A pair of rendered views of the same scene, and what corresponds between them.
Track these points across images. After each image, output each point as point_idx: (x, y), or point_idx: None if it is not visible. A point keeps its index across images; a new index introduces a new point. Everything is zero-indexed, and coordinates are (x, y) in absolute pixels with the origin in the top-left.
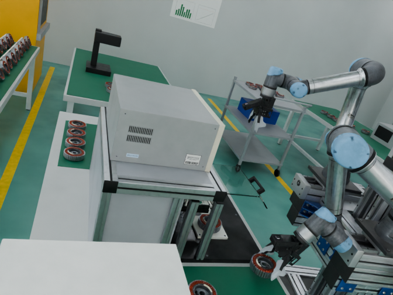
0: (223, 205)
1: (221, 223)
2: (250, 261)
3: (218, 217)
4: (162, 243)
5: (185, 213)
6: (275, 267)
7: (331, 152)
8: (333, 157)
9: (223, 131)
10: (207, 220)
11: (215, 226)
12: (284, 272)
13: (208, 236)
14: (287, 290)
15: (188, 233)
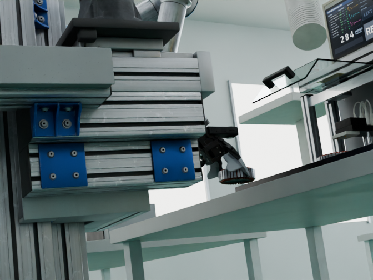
0: (301, 99)
1: (318, 158)
2: (255, 178)
3: (303, 116)
4: (297, 92)
5: (339, 119)
6: (221, 167)
7: (196, 6)
8: (192, 11)
9: (323, 11)
10: (317, 126)
11: (305, 129)
12: (208, 174)
13: (312, 147)
14: (197, 204)
15: (331, 141)
